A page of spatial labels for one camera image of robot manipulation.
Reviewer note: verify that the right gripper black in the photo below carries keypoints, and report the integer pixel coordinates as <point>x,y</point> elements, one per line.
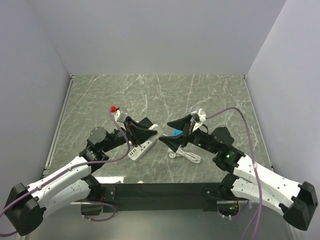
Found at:
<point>182,124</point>

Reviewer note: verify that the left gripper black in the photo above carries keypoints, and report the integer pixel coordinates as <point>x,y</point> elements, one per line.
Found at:
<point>137,135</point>

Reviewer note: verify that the black socket adapter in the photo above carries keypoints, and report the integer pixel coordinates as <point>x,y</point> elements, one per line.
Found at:
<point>146,122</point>

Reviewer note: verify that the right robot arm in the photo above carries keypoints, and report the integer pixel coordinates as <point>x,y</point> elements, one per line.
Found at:
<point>295,202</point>

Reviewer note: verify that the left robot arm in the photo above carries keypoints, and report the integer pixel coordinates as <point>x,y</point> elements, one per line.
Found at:
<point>27,205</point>

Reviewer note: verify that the blue plug adapter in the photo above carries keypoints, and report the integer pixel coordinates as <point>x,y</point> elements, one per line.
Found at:
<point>176,132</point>

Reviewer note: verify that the white power strip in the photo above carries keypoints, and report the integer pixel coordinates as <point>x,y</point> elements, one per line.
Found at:
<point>137,152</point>

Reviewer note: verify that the black base bar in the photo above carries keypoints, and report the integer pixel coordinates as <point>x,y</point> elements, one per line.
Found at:
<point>105,197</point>

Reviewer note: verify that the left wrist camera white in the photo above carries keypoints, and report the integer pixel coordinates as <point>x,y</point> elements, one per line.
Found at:
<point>119,114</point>

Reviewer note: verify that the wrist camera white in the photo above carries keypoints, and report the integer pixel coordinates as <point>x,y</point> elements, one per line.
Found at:
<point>199,117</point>
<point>119,114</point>

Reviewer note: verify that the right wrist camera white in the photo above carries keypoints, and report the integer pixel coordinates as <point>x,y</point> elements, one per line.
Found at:
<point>199,117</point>

